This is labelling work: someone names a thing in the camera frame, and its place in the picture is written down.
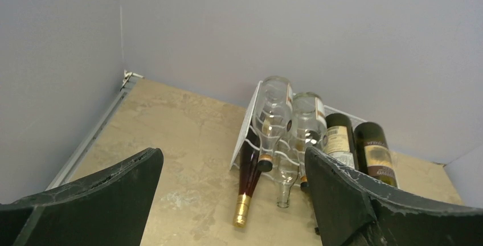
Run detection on green bottle cream label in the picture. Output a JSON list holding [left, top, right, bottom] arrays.
[[323, 113, 359, 170]]

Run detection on dark red gold-capped bottle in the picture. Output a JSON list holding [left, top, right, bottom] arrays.
[[234, 126, 261, 228]]

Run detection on clear bottle with black cap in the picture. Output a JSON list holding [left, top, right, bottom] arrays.
[[252, 76, 293, 173]]

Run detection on green bottle brown label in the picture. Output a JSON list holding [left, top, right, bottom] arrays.
[[354, 122, 398, 187]]

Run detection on aluminium table edge rail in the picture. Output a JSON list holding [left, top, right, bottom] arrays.
[[45, 70, 145, 191]]

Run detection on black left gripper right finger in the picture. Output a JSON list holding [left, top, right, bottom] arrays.
[[305, 147, 482, 245]]

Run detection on white wire wine rack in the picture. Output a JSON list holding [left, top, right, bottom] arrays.
[[229, 80, 366, 187]]

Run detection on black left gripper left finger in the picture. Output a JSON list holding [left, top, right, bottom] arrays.
[[1, 148, 163, 245]]

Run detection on small clear empty bottle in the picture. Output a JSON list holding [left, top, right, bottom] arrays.
[[273, 140, 298, 208]]

